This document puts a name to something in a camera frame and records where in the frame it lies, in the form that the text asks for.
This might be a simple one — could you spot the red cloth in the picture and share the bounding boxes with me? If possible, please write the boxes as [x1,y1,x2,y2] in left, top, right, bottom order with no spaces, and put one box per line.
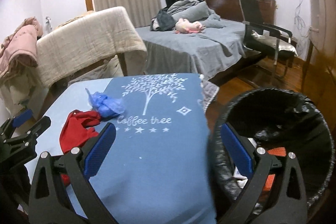
[59,109,103,187]

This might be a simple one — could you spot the orange knit cloth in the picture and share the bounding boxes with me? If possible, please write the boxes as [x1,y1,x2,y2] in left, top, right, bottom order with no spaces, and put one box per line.
[262,147,288,192]

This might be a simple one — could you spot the blue plastic bag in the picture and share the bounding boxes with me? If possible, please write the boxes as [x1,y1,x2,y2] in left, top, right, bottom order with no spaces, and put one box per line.
[85,88,126,118]

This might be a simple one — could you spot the black lined trash bin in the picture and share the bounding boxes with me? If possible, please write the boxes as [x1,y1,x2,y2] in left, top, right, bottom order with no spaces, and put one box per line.
[208,88,335,217]

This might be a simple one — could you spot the blue printed tablecloth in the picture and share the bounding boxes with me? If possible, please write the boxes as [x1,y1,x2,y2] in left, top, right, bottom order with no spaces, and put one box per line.
[36,73,216,223]

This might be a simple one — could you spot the pink quilted jacket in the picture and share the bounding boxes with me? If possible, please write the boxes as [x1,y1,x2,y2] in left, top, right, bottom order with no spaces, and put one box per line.
[1,16,43,82]

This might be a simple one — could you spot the wooden wardrobe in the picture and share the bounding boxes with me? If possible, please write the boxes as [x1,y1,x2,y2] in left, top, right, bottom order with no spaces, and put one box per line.
[302,0,335,132]

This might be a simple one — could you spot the grey sheeted bed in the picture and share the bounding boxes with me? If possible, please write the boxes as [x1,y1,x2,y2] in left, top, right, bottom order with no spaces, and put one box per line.
[135,0,263,81]

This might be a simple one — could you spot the silver chair cushion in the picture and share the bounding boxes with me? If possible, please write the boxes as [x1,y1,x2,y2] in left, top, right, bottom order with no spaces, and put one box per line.
[252,31,297,56]

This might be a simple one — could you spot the black office chair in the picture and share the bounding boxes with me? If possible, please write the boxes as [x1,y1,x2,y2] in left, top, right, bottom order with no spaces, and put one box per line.
[239,0,296,83]

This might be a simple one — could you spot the beige blanket on rack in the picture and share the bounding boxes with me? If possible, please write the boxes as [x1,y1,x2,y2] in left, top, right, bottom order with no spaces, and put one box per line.
[36,6,147,88]

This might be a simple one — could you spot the pink plush toy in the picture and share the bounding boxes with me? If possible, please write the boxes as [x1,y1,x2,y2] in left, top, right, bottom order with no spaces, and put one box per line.
[175,18,206,34]

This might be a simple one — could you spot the dark wooden headboard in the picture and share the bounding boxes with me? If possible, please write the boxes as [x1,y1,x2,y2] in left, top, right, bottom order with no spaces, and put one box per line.
[204,0,276,24]

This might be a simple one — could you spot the grey pillow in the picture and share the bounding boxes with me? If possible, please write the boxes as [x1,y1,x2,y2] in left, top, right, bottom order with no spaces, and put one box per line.
[172,2,210,22]

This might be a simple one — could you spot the dark clothes on bed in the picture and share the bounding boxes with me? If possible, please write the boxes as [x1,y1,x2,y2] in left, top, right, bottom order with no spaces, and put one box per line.
[150,9,177,31]

